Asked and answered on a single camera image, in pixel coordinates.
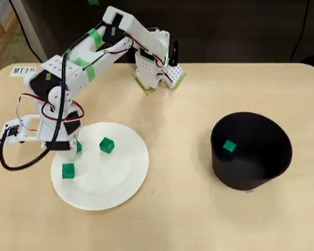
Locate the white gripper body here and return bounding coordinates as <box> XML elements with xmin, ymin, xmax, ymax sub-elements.
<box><xmin>35</xmin><ymin>100</ymin><xmax>82</xmax><ymax>154</ymax></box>

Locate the white fixed gripper finger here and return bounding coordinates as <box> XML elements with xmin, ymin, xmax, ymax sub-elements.
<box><xmin>66</xmin><ymin>149</ymin><xmax>78</xmax><ymax>164</ymax></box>

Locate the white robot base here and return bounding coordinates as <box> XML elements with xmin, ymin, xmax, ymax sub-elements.
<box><xmin>134</xmin><ymin>49</ymin><xmax>171</xmax><ymax>89</ymax></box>

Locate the black pot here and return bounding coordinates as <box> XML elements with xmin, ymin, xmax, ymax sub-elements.
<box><xmin>210</xmin><ymin>111</ymin><xmax>294</xmax><ymax>191</ymax></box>

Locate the white paper plate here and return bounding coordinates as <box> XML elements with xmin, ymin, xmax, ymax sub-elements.
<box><xmin>51</xmin><ymin>121</ymin><xmax>150</xmax><ymax>211</ymax></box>

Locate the white MT18 label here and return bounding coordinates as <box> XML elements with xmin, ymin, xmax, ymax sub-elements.
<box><xmin>9</xmin><ymin>65</ymin><xmax>37</xmax><ymax>77</ymax></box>

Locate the light wooden furniture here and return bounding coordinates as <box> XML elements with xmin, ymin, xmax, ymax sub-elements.
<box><xmin>0</xmin><ymin>0</ymin><xmax>20</xmax><ymax>84</ymax></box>

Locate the white perforated mounting plate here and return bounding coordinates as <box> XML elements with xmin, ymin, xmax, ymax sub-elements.
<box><xmin>163</xmin><ymin>64</ymin><xmax>186</xmax><ymax>89</ymax></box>

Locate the black table clamp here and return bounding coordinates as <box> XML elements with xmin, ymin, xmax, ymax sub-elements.
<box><xmin>169</xmin><ymin>40</ymin><xmax>180</xmax><ymax>66</ymax></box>

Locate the dark brown cabinet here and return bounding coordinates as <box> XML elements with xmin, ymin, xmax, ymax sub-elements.
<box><xmin>23</xmin><ymin>0</ymin><xmax>314</xmax><ymax>64</ymax></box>

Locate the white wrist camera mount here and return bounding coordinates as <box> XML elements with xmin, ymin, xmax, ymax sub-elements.
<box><xmin>0</xmin><ymin>114</ymin><xmax>42</xmax><ymax>144</ymax></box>

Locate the red white wrist servo wire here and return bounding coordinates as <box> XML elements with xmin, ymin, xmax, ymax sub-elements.
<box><xmin>15</xmin><ymin>93</ymin><xmax>84</xmax><ymax>123</ymax></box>

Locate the black camera cable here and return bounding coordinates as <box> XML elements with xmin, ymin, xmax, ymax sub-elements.
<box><xmin>0</xmin><ymin>22</ymin><xmax>108</xmax><ymax>172</ymax></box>

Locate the thin black background cable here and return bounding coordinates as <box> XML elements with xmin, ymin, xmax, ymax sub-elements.
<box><xmin>9</xmin><ymin>0</ymin><xmax>44</xmax><ymax>63</ymax></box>
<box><xmin>289</xmin><ymin>0</ymin><xmax>311</xmax><ymax>63</ymax></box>

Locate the grey-white metal post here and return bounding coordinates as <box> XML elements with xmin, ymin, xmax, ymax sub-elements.
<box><xmin>10</xmin><ymin>0</ymin><xmax>50</xmax><ymax>63</ymax></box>

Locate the red white base servo wire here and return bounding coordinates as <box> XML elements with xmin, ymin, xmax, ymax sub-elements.
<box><xmin>146</xmin><ymin>26</ymin><xmax>173</xmax><ymax>79</ymax></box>

